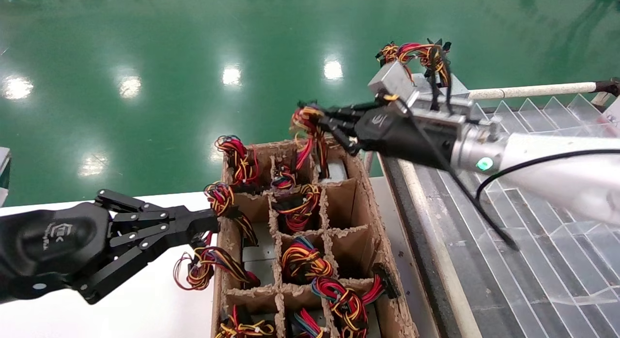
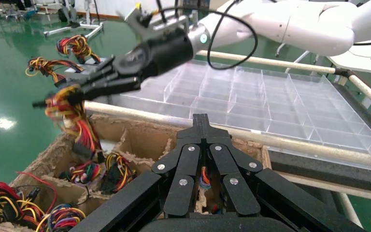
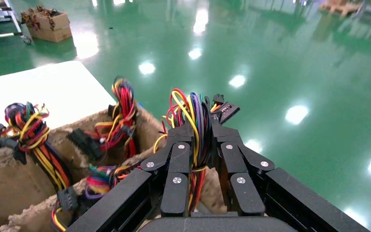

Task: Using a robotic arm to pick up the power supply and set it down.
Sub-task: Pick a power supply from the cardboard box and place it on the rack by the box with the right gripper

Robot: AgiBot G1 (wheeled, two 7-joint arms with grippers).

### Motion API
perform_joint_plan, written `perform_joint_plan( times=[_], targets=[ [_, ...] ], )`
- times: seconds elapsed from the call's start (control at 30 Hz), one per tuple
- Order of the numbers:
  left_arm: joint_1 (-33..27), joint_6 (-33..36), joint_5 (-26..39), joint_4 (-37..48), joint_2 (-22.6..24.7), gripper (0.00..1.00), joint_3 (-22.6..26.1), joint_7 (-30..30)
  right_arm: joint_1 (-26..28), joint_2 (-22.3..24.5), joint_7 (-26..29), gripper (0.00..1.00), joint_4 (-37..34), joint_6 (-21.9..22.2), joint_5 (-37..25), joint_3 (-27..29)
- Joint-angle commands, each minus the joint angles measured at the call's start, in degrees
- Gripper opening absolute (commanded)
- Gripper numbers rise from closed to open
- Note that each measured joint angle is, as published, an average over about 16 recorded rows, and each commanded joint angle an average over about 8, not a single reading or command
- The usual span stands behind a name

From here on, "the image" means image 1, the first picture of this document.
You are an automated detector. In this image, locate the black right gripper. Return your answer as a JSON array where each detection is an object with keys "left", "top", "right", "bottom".
[{"left": 320, "top": 102, "right": 461, "bottom": 171}]

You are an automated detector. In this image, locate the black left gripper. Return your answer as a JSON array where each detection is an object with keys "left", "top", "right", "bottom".
[{"left": 0, "top": 189, "right": 218, "bottom": 305}]

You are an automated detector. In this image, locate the grey power supply with cables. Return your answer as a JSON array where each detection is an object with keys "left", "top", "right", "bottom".
[
  {"left": 311, "top": 262, "right": 402, "bottom": 338},
  {"left": 290, "top": 103, "right": 349, "bottom": 181},
  {"left": 215, "top": 304, "right": 277, "bottom": 338},
  {"left": 272, "top": 183, "right": 323, "bottom": 233},
  {"left": 412, "top": 38, "right": 469, "bottom": 99},
  {"left": 203, "top": 182, "right": 259, "bottom": 246},
  {"left": 281, "top": 235, "right": 336, "bottom": 284},
  {"left": 215, "top": 135, "right": 261, "bottom": 186},
  {"left": 173, "top": 222, "right": 278, "bottom": 291},
  {"left": 377, "top": 42, "right": 412, "bottom": 67},
  {"left": 271, "top": 164, "right": 297, "bottom": 190},
  {"left": 291, "top": 308, "right": 324, "bottom": 338}
]

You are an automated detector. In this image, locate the cardboard box with dividers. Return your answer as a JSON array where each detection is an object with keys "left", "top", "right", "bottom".
[{"left": 211, "top": 137, "right": 419, "bottom": 338}]

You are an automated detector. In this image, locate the grey metal box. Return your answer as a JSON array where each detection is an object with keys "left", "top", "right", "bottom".
[{"left": 0, "top": 147, "right": 11, "bottom": 207}]

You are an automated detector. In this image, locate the white pipe crossbar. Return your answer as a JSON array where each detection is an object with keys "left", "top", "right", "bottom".
[{"left": 467, "top": 81, "right": 601, "bottom": 101}]

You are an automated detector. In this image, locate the black pipe connector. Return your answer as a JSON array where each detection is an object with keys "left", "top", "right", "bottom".
[{"left": 595, "top": 77, "right": 620, "bottom": 97}]

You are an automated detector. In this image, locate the clear acrylic divider tray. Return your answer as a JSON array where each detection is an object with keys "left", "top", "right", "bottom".
[{"left": 421, "top": 93, "right": 620, "bottom": 338}]

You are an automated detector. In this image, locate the dark metal rack frame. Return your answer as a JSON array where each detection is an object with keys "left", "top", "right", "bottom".
[{"left": 380, "top": 152, "right": 463, "bottom": 338}]

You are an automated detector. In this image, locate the long white pipe rail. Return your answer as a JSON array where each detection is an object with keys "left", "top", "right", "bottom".
[{"left": 400, "top": 159, "right": 482, "bottom": 338}]

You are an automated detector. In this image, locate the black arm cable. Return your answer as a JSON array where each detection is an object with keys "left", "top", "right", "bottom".
[{"left": 387, "top": 93, "right": 620, "bottom": 251}]

